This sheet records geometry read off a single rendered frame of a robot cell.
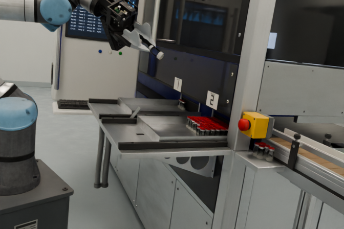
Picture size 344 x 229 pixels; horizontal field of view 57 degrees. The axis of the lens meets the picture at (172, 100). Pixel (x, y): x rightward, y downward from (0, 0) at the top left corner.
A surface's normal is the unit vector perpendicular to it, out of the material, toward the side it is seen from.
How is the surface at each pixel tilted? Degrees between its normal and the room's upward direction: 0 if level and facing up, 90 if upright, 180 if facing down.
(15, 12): 117
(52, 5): 90
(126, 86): 90
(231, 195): 90
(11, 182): 72
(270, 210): 90
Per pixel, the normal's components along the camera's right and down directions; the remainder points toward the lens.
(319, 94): 0.38, 0.23
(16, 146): 0.59, 0.23
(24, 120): 0.80, 0.18
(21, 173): 0.71, -0.08
